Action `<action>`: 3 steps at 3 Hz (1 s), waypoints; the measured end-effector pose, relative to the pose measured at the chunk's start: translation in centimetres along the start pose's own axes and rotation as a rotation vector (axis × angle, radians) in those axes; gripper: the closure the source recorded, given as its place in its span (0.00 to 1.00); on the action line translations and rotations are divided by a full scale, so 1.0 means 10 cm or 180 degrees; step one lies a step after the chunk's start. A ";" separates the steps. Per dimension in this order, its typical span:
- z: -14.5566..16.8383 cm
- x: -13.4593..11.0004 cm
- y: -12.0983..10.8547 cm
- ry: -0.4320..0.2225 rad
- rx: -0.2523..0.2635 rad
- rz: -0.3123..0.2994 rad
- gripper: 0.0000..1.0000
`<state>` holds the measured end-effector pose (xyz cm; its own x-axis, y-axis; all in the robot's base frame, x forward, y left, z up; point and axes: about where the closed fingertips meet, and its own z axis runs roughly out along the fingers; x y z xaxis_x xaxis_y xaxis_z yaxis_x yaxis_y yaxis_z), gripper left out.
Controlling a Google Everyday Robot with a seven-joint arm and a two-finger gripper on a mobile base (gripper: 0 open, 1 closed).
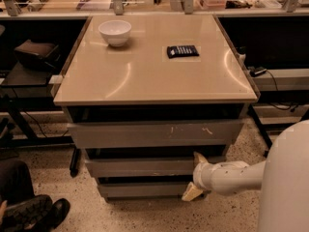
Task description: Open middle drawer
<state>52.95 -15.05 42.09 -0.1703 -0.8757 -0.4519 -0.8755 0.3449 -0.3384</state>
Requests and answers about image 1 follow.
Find dark blue snack packet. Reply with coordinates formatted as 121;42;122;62
166;45;199;59

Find black table leg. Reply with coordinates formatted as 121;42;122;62
248;105;272;158
70;148;80;178

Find black table leg left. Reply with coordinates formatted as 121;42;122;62
70;148;80;178

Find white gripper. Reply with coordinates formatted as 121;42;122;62
182;152;214;202

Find dark box on shelf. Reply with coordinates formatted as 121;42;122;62
14;40;60;72

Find white ceramic bowl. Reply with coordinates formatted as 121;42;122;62
98;20;131;46

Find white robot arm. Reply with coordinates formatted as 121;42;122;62
183;120;309;232

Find black shoe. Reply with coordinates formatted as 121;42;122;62
0;195;70;232

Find grey drawer cabinet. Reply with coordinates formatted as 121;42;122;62
52;14;261;203

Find coiled spring tool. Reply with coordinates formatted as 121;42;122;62
27;0;49;12

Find person leg dark trousers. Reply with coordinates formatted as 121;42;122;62
0;159;35;205

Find grey drawer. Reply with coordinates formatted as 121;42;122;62
68;119;243;149
98;182;187;199
85;157;195;178

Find black table leg right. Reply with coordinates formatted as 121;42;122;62
248;105;272;158

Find black power adapter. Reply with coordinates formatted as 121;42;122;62
248;67;267;77

